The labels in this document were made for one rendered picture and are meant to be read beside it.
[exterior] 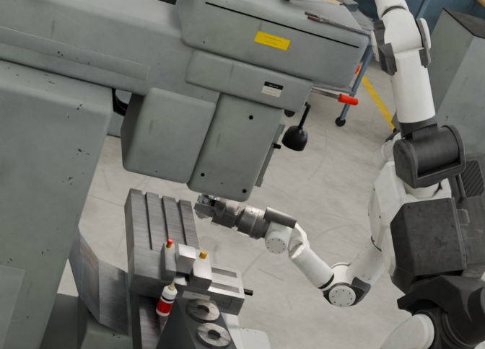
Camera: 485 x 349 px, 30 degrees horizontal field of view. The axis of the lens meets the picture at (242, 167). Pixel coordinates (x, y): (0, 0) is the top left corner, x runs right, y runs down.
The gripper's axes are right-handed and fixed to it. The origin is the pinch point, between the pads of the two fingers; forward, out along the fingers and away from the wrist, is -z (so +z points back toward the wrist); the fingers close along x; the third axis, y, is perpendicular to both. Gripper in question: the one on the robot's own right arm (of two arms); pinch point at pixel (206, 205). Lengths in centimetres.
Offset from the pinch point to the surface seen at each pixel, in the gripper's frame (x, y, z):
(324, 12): -1, -66, 12
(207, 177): 11.2, -14.3, -2.0
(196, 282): 5.2, 22.7, 5.4
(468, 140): -433, 96, 165
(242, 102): 10.3, -38.0, 0.2
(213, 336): 41.5, 13.0, 14.2
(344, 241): -254, 124, 81
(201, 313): 35.6, 11.7, 9.4
